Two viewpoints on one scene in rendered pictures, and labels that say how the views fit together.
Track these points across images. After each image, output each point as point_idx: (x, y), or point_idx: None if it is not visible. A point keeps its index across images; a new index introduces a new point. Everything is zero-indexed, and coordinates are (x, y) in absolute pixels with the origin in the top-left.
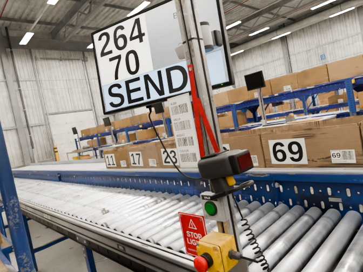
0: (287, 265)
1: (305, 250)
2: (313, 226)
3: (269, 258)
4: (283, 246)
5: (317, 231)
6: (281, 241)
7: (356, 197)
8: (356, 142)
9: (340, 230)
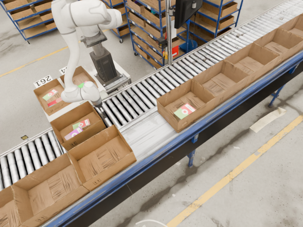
0: (168, 71)
1: (173, 76)
2: (184, 82)
3: (173, 70)
4: (177, 73)
5: (180, 81)
6: (179, 73)
7: None
8: None
9: (177, 84)
